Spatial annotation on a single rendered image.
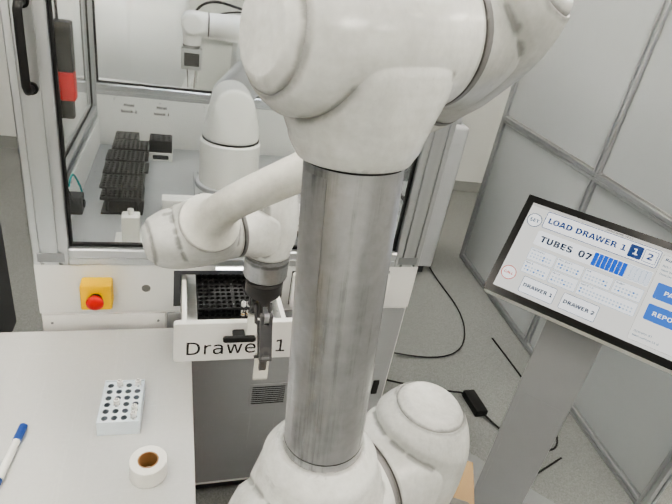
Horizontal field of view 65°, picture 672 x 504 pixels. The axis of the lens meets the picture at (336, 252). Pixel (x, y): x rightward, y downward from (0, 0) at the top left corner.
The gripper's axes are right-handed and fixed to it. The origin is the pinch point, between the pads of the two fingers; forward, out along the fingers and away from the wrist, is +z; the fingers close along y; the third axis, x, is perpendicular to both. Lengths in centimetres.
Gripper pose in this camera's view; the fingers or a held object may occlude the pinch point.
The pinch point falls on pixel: (256, 353)
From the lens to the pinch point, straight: 119.6
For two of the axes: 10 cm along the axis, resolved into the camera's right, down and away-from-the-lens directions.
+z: -1.6, 8.7, 4.8
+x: -9.6, -0.1, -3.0
